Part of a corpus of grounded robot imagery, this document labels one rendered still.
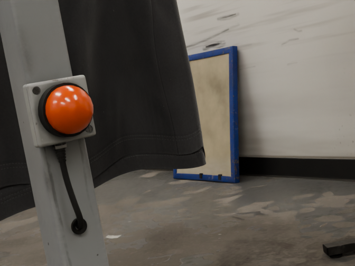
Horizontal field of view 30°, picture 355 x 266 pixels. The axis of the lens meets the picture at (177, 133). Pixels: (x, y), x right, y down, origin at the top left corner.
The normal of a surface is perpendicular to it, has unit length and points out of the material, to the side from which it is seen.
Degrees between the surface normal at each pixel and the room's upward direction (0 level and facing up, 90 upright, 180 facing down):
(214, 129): 79
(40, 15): 90
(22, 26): 90
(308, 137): 90
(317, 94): 90
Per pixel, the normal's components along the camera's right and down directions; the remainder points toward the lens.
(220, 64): -0.84, 0.03
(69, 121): 0.15, 0.54
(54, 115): -0.48, 0.33
